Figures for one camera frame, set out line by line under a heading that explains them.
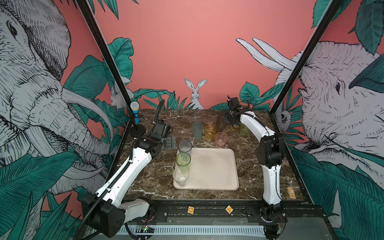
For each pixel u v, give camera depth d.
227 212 0.75
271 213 0.65
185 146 0.93
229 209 0.75
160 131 0.58
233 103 0.79
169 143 0.70
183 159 0.86
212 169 0.92
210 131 1.06
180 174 0.82
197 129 1.06
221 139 1.01
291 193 0.80
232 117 0.75
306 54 0.86
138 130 1.07
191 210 0.75
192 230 0.70
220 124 0.99
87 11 0.70
